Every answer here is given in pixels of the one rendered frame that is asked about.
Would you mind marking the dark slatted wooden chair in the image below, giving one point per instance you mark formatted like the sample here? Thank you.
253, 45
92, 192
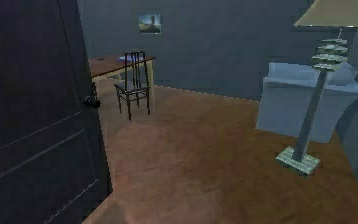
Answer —
133, 88

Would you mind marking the blue flat thing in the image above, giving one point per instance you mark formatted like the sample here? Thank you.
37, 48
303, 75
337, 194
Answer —
128, 58

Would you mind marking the brown top wooden table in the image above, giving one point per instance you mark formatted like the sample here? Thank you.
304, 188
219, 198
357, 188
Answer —
107, 65

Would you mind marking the black round door knob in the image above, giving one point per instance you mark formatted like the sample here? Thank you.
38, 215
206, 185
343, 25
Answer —
91, 101

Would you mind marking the pale blue bed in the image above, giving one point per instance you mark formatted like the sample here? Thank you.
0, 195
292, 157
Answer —
287, 110

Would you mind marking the grey floor lamp yellow shade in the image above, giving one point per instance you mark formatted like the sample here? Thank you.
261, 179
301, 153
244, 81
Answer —
312, 100

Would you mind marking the dark brown room door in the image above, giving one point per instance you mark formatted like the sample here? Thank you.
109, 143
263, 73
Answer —
37, 110

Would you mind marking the pale blue pillow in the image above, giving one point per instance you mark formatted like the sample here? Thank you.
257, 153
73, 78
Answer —
345, 73

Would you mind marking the small framed wall picture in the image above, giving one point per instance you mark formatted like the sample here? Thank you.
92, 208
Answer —
150, 23

